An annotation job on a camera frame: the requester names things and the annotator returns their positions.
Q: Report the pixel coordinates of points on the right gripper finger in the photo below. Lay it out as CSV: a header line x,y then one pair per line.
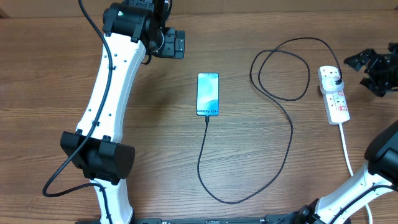
x,y
370,85
357,61

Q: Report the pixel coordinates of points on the blue smartphone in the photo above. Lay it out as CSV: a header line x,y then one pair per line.
x,y
208,94

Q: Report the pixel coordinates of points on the white power strip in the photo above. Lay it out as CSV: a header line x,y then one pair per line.
x,y
335,104

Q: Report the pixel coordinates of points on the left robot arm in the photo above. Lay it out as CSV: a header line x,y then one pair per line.
x,y
133,32

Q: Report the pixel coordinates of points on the white charger adapter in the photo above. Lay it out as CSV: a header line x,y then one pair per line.
x,y
329,86

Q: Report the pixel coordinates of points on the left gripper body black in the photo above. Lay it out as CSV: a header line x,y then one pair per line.
x,y
167,46

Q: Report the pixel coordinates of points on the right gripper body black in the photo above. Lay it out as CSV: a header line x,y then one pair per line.
x,y
388,74

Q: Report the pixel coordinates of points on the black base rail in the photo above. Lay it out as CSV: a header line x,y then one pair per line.
x,y
268,219

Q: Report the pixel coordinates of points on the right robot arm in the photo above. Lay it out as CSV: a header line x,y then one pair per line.
x,y
378,175

